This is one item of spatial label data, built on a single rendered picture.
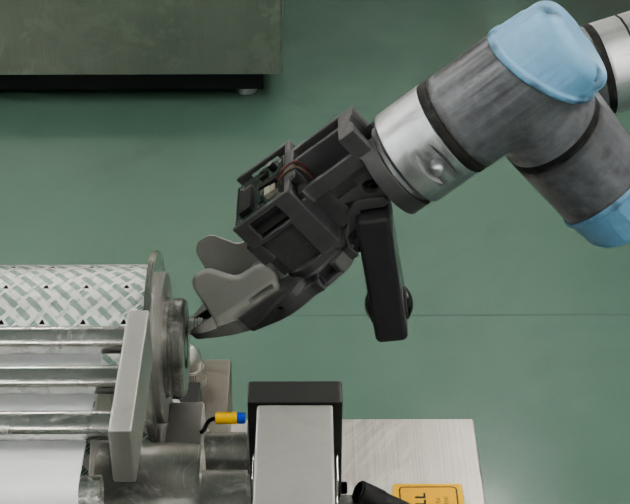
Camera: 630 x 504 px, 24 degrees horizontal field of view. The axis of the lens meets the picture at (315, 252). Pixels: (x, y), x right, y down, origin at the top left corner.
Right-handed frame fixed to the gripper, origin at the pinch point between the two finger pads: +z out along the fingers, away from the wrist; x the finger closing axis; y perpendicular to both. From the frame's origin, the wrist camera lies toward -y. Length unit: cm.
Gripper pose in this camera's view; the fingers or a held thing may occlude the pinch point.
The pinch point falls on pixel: (213, 324)
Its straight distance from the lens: 112.4
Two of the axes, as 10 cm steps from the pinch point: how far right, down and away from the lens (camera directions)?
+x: 0.0, 5.7, -8.2
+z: -7.7, 5.3, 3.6
